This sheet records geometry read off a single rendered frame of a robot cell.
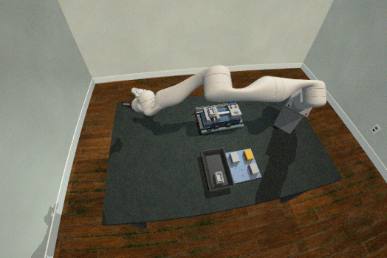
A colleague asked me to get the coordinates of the small yellow block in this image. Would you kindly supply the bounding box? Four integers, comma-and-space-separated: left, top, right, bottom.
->
243, 149, 254, 162

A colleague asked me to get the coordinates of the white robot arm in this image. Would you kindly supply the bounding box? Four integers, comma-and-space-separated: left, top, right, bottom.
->
131, 65, 326, 116

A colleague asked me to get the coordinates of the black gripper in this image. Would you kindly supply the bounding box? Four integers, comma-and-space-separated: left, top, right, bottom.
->
121, 99, 135, 112

